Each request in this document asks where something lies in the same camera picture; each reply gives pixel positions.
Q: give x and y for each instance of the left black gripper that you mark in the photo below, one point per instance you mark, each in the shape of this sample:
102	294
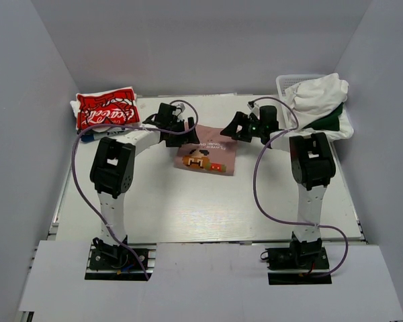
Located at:
190	137

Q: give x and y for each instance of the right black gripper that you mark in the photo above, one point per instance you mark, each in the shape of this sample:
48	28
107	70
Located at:
241	119

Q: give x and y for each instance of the pink t shirt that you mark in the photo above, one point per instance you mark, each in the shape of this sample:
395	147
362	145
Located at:
214	154

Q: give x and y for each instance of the green and white t shirt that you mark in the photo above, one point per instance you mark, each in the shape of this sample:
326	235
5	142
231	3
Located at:
336	125

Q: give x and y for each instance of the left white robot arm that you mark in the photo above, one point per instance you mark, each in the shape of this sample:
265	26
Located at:
112	171

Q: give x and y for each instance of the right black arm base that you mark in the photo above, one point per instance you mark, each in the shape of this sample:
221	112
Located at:
283	270

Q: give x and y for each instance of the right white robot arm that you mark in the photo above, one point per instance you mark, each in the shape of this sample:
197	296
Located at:
312	167

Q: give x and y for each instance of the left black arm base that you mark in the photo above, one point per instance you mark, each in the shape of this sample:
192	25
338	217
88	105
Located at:
115	263

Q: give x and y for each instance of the folded red coca-cola t shirt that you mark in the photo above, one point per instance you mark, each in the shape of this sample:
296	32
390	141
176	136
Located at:
112	108

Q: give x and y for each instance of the white plastic basket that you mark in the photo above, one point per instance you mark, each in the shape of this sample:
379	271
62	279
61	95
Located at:
285	81

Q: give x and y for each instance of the folded blue t shirt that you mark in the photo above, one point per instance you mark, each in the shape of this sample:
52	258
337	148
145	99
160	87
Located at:
93	136

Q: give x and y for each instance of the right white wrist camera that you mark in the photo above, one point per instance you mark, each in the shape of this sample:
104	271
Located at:
253	106

